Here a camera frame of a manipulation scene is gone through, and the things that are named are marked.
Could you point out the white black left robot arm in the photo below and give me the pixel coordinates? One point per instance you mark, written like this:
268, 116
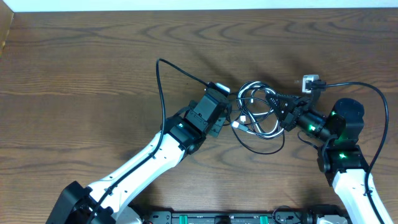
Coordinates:
107, 200

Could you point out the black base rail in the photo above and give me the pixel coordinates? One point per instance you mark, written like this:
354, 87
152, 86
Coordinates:
167, 217

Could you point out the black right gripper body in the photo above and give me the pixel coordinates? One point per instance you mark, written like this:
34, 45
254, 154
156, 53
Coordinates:
292, 111

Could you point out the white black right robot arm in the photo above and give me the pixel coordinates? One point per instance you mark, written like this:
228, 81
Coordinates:
340, 157

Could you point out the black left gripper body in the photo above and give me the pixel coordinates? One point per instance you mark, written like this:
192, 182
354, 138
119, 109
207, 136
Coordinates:
222, 116

